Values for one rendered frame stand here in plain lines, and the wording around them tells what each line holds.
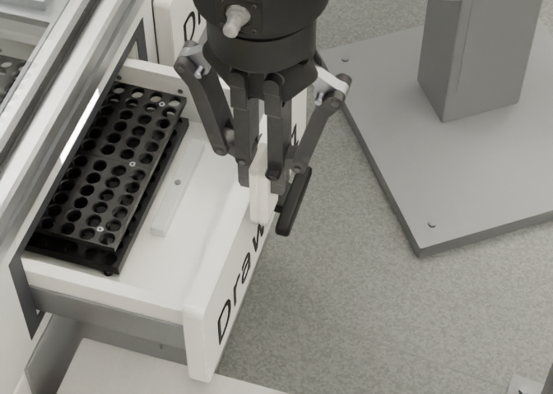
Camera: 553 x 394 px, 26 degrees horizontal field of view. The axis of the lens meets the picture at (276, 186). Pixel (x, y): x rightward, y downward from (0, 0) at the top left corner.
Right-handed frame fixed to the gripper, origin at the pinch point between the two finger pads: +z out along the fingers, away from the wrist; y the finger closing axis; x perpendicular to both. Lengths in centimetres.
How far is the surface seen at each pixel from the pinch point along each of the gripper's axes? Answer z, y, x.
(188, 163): 10.8, -10.1, 8.5
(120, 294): 6.2, -9.2, -9.4
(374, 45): 93, -12, 109
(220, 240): 2.8, -2.3, -4.3
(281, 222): 4.4, 1.5, 0.0
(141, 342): 44.6, -17.5, 7.2
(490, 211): 93, 17, 75
